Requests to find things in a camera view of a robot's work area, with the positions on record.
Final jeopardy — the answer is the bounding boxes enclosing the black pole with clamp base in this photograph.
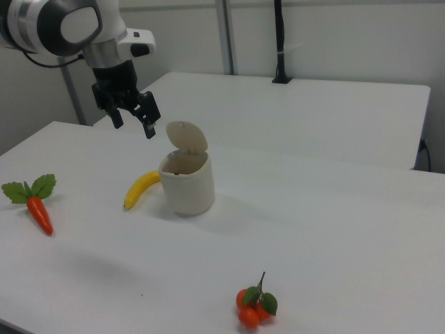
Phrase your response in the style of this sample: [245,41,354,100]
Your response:
[271,0,293,86]

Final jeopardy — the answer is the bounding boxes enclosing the grey metal partition post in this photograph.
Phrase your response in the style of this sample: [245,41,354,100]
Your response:
[214,0,239,76]

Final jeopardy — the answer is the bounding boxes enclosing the orange toy carrot green leaves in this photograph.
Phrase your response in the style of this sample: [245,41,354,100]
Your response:
[1,173,57,237]

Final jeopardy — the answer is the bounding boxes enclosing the black cable at table edge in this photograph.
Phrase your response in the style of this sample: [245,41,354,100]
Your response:
[419,138,432,173]

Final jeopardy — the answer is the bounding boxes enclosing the yellow toy banana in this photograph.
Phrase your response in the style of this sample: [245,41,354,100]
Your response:
[122,169,162,212]

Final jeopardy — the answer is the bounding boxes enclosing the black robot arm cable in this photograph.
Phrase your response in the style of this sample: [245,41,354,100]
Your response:
[19,50,86,69]

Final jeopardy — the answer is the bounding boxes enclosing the beige cylindrical garbage bin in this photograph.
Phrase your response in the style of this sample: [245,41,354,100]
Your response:
[157,149,216,218]

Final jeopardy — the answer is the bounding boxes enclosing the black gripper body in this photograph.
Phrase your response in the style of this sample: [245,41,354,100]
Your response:
[91,59,147,113]

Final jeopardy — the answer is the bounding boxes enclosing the toy tangerine cluster with leaves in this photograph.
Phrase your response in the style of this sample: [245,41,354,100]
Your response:
[236,271,279,329]

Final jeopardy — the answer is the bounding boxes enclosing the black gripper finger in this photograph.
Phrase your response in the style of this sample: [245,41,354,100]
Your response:
[108,106,125,130]
[133,90,162,141]

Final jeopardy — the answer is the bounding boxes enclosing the beige round bin lid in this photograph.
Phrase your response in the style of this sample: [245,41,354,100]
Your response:
[165,120,209,154]

